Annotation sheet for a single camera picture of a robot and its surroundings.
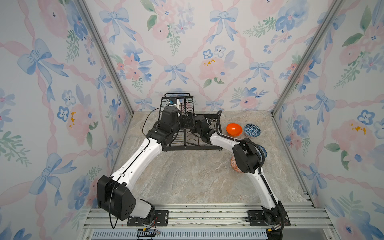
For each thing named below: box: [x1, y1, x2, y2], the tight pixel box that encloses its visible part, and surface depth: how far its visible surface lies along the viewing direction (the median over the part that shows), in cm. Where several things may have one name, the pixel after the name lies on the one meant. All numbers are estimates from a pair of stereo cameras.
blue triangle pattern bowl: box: [243, 123, 261, 138], surface depth 109 cm
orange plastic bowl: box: [226, 123, 243, 137], surface depth 108 cm
